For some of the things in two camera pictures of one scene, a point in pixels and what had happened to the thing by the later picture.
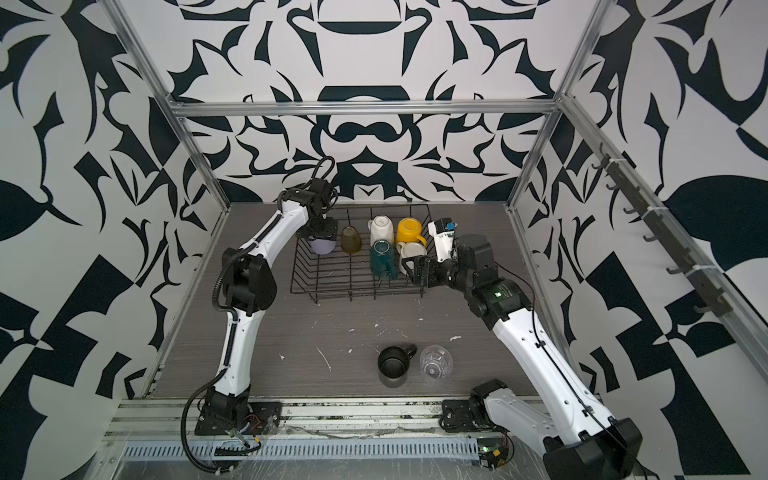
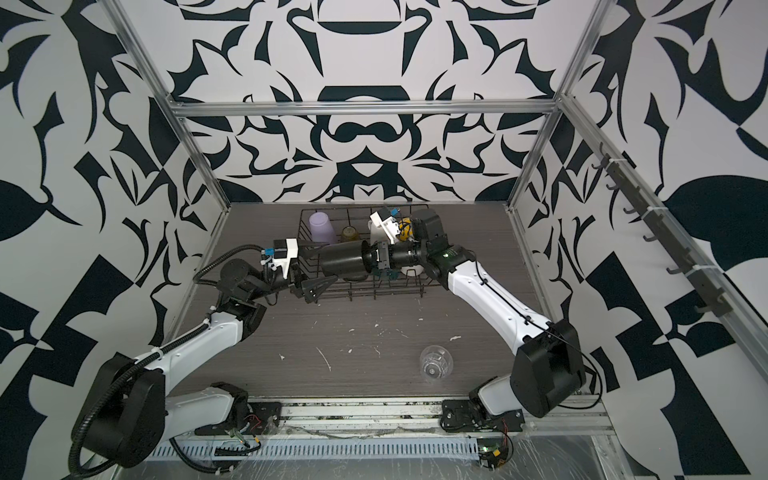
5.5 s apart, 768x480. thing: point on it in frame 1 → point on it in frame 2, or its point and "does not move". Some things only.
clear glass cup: [436, 361] does not move
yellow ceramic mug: [409, 231] does not move
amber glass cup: [350, 240] does not move
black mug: [393, 365] → [350, 260]
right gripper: [424, 263] → [384, 255]
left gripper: [331, 232] → [299, 286]
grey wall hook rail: [663, 228] does not move
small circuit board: [492, 452] does not move
